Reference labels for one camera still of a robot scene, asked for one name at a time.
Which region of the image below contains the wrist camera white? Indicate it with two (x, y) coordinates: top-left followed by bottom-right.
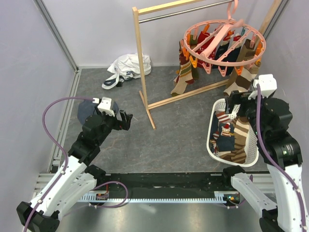
(92, 97), (116, 116)
(248, 74), (277, 100)

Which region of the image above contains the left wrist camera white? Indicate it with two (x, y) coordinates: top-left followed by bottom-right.
(92, 97), (116, 116)

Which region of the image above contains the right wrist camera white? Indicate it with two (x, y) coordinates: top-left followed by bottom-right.
(248, 74), (277, 100)

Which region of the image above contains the blue grey cloth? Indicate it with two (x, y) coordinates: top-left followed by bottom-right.
(77, 100), (119, 124)

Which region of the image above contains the pink round clip hanger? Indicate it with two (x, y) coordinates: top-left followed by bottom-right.
(182, 0), (266, 77)

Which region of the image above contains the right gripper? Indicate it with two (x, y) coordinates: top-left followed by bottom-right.
(225, 88), (271, 137)

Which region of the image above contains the wooden clothes rack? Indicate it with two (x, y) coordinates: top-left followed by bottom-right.
(132, 0), (282, 131)

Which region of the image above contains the white cloth bag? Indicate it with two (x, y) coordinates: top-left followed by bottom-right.
(101, 53), (141, 90)

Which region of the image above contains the purple cable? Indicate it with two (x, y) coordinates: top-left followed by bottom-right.
(23, 96), (96, 232)
(255, 84), (305, 232)

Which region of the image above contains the navy hanging sock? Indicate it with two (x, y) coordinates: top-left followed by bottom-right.
(213, 40), (242, 73)

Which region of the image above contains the white laundry basket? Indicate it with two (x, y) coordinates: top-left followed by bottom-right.
(206, 99), (259, 168)

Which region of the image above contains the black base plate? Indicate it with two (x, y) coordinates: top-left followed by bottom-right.
(97, 172), (236, 198)

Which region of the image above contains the red white striped sock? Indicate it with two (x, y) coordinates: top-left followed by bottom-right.
(214, 111), (236, 126)

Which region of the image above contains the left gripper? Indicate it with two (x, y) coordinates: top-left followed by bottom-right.
(95, 104), (132, 145)

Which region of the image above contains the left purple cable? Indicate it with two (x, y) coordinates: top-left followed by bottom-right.
(23, 96), (96, 232)

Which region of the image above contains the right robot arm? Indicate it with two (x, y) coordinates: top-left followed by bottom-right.
(221, 91), (309, 232)

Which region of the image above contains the brown striped sock in basket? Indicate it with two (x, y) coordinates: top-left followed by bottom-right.
(217, 117), (250, 164)

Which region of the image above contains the navy christmas sock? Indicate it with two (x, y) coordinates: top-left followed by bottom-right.
(210, 122), (235, 153)

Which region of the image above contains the white cable duct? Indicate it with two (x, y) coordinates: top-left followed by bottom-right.
(77, 191), (238, 203)

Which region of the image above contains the red christmas sock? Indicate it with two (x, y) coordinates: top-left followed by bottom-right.
(190, 32), (216, 60)

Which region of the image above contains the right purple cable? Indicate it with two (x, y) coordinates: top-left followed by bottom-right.
(255, 84), (305, 232)

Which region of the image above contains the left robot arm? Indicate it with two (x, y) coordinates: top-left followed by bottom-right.
(16, 110), (133, 232)

